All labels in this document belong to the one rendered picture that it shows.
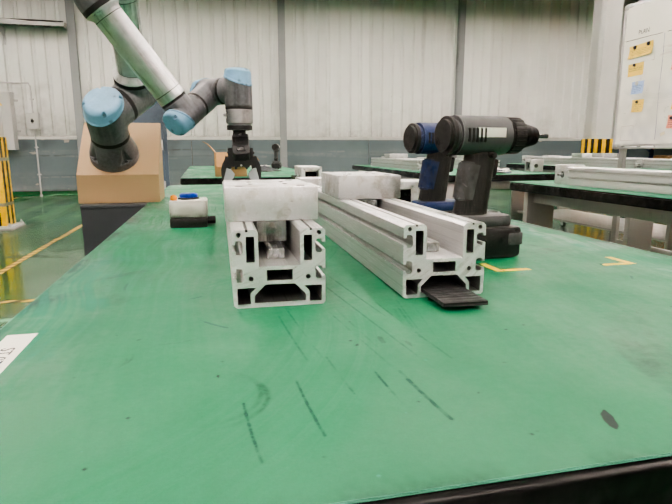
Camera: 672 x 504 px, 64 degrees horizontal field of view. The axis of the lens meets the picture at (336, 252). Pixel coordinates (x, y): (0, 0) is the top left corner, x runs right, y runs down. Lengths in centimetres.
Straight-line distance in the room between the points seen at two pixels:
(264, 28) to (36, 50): 459
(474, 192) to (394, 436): 57
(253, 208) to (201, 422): 33
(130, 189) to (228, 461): 159
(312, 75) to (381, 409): 1232
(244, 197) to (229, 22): 1199
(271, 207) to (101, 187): 128
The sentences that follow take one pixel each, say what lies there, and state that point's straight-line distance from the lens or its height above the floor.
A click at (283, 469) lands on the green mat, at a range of 31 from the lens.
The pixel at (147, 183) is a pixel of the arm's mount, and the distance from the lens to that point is 186.
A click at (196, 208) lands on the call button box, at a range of 121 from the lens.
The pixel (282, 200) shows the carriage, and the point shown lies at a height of 89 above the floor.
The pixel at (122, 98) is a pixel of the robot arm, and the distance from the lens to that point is 178.
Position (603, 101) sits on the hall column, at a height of 164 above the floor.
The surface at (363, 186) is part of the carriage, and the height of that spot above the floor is 89.
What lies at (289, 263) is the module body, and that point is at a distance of 59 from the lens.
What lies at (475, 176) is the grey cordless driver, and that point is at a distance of 86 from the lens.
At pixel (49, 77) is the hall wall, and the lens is 1281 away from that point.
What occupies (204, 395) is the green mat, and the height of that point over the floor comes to 78.
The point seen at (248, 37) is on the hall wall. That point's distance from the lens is 1260.
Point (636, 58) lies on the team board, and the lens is 451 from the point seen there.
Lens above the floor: 95
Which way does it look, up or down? 11 degrees down
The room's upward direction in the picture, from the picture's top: straight up
